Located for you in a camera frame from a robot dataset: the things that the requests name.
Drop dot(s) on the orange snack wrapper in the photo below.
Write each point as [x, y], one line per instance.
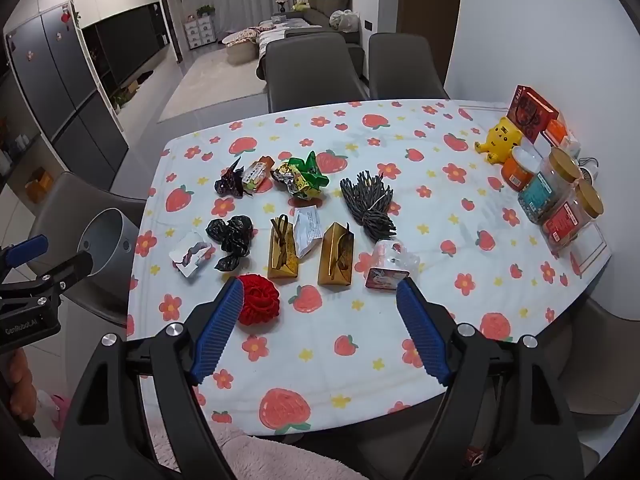
[255, 175]

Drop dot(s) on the black plastic bag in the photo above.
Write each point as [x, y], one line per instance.
[232, 237]

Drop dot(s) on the dark wall unit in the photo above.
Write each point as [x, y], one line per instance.
[130, 40]

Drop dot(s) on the yellow tiger toy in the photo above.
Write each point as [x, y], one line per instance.
[500, 137]

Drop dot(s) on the brown wooden door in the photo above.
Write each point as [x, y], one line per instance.
[430, 10]

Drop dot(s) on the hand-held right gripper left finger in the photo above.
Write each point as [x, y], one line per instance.
[220, 330]

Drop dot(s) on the green potted plant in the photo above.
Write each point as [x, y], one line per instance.
[205, 10]

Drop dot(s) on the grey dining chair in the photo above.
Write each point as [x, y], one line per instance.
[595, 360]
[310, 75]
[405, 70]
[65, 210]

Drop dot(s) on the white plastic packaging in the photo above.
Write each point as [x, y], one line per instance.
[187, 260]

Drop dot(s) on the pink fluffy clothing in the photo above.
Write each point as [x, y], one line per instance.
[280, 460]

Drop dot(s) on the person's left hand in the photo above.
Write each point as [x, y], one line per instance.
[22, 380]

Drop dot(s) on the grey sofa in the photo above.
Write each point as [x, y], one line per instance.
[327, 0]

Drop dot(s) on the orange cardboard box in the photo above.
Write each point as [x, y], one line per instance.
[37, 185]

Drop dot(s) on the clear plastic package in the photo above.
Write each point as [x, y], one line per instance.
[390, 265]

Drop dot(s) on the beige ottoman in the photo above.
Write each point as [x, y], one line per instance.
[242, 52]

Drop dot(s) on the grey round bin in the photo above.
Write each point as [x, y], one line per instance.
[120, 247]

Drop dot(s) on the dark grey tall cabinet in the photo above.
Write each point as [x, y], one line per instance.
[55, 75]

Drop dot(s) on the green snack wrapper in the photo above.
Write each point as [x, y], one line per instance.
[310, 175]

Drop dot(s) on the yellow plush toy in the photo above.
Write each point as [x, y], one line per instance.
[299, 4]

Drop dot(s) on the strawberry print tablecloth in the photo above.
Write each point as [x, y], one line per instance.
[320, 380]

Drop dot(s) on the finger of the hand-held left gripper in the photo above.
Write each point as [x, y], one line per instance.
[70, 267]
[30, 249]

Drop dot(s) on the white drawer cabinet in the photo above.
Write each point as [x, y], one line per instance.
[200, 30]

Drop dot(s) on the pink slipper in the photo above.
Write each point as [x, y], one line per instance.
[57, 402]

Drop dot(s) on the white paper receipt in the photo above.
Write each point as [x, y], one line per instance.
[307, 232]

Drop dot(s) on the grey rug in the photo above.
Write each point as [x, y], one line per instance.
[215, 85]

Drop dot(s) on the white plastic bag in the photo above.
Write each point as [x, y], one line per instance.
[345, 20]

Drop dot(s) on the clear jar teal label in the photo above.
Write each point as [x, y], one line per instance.
[540, 192]

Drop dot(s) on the gold gift box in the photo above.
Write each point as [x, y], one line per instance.
[335, 265]
[282, 260]

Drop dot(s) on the dark purple wrapper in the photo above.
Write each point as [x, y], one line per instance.
[227, 182]

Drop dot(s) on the red printed box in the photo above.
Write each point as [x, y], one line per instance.
[530, 112]

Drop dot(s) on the floral covered coffee table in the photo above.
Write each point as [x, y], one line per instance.
[240, 35]

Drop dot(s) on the orange small box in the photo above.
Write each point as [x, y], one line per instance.
[560, 132]

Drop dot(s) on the flower vase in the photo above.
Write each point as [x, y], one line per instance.
[282, 4]

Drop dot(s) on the brown foil wrapper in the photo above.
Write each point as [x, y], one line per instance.
[282, 176]

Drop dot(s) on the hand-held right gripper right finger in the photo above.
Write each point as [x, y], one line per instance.
[425, 330]

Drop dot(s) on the small floor plant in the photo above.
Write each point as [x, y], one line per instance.
[120, 97]

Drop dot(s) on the orange jar white lid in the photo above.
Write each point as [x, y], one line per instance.
[517, 172]

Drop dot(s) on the clear jar red label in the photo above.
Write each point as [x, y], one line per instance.
[565, 220]

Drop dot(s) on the red knitted ball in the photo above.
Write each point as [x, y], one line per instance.
[260, 300]

